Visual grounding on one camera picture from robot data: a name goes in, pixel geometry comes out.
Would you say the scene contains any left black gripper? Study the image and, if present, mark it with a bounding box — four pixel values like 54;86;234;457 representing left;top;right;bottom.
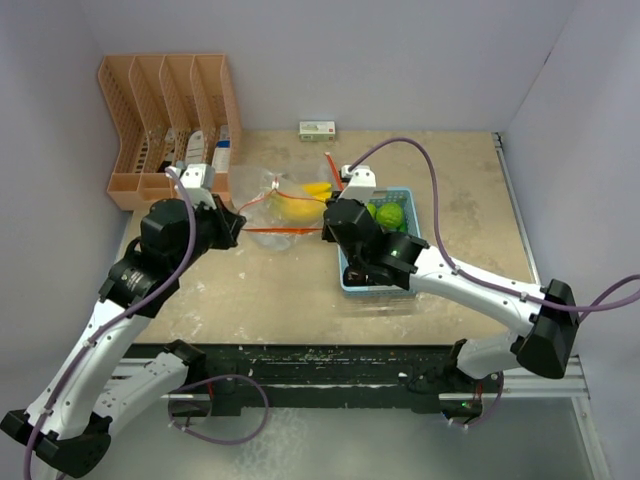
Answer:
170;192;243;274

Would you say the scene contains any green cabbage toy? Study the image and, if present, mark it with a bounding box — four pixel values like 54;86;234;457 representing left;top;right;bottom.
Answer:
375;202;404;229

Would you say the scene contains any yellow banana bunch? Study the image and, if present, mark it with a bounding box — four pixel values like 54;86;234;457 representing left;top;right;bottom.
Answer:
269;180;332;225

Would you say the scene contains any clear zip bag orange zipper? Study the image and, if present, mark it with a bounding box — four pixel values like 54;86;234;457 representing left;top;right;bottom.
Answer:
229;153;342;251

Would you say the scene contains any green apple toy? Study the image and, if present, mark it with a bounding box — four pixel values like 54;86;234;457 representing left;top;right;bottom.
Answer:
366;203;377;219

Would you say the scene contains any dark brown mangosteen toy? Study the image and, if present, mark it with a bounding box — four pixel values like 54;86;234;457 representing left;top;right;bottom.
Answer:
343;267;367;287

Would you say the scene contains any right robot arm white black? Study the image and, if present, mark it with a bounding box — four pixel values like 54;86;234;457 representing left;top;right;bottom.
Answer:
322;199;579;391

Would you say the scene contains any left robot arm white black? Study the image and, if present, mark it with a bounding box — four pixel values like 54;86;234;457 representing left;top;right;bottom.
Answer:
1;195;246;479

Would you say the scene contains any light blue plastic basket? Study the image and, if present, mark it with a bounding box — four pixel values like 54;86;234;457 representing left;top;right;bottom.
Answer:
338;187;422;298

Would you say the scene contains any white bottle in organizer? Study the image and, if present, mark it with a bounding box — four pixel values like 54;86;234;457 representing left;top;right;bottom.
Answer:
184;130;205;166

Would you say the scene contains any white blue item in organizer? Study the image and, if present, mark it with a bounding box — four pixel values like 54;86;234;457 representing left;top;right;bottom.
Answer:
212;125;231;174

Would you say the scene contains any small white green box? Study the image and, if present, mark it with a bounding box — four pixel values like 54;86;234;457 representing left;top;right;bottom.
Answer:
298;121;336;142

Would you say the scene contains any orange desk file organizer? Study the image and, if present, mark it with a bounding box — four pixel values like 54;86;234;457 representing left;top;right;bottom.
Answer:
98;53;243;211

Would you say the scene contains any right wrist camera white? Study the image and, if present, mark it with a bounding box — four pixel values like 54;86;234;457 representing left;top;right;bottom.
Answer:
339;165;377;204

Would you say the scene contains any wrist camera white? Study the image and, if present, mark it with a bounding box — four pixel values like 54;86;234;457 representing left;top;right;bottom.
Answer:
339;165;377;204
165;162;215;190

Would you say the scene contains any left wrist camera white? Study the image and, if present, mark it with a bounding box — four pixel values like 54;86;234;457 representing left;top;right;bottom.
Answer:
165;162;215;190

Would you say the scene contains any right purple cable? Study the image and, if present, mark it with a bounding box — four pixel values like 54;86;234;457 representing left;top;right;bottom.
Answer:
344;137;640;316

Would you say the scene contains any purple cable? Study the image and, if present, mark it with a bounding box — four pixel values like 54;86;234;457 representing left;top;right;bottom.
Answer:
344;137;640;316
22;166;201;478

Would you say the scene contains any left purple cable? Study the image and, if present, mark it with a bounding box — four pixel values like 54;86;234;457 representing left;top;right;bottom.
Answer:
22;166;201;478

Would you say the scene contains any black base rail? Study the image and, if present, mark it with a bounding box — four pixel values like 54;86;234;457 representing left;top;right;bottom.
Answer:
124;342;551;416

